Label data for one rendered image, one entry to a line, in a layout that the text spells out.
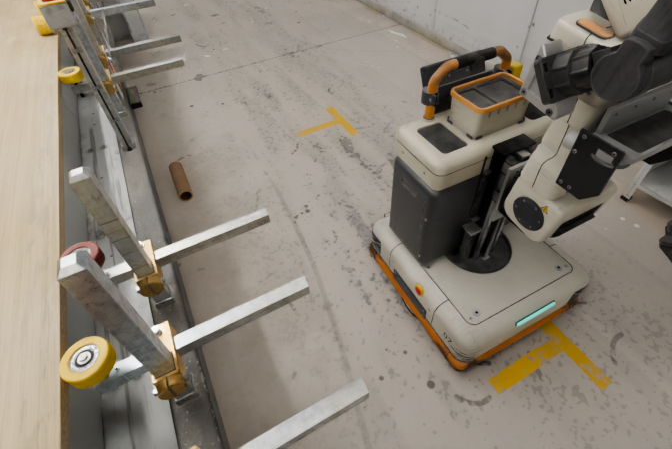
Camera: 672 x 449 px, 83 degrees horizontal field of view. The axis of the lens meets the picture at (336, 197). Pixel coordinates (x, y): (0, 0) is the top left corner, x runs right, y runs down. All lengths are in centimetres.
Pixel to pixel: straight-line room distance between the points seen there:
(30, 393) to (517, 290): 141
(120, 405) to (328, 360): 83
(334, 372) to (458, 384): 47
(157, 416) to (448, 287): 101
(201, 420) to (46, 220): 59
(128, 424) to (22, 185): 66
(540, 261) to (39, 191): 166
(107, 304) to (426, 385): 127
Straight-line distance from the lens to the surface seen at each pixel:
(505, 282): 160
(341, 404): 75
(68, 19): 143
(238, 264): 198
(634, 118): 108
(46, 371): 87
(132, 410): 109
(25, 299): 99
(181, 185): 238
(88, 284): 60
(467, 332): 146
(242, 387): 169
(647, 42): 75
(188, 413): 94
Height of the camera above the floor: 155
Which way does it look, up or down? 45 degrees down
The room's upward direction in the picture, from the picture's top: 4 degrees counter-clockwise
